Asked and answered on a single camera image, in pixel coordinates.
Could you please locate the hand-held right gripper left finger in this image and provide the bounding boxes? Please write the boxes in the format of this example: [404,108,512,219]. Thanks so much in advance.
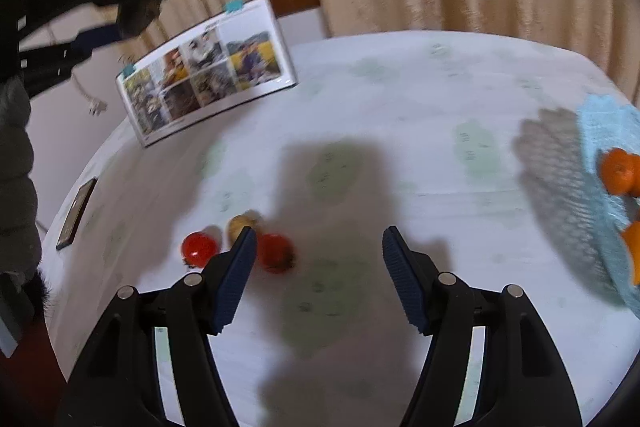
[55,226,259,427]

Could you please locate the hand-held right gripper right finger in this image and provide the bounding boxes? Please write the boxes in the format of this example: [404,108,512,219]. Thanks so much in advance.
[382,226,583,427]

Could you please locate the red tomato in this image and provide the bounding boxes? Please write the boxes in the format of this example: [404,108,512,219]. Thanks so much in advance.
[181,231,220,268]
[256,233,297,274]

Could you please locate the brown kiwi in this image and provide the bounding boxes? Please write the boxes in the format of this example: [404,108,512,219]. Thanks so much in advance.
[227,212,263,245]

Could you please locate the large yellow-orange orange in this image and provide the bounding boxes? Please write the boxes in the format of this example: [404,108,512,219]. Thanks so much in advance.
[620,221,640,285]

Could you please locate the orange mandarin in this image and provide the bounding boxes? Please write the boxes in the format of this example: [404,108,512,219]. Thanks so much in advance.
[601,148,640,196]

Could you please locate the light blue plastic basket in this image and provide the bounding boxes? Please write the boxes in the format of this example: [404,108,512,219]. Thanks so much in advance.
[575,94,640,313]

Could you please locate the photo collage card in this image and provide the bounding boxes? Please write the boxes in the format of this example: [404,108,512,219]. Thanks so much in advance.
[115,0,299,148]

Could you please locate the dark smartphone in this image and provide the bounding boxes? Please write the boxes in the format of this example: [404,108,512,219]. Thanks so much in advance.
[55,177,98,252]

